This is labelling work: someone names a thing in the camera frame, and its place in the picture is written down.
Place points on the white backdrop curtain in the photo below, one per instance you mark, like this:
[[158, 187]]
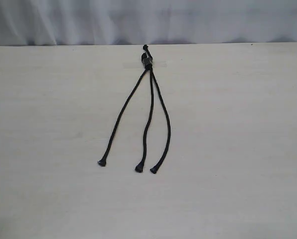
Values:
[[117, 22]]

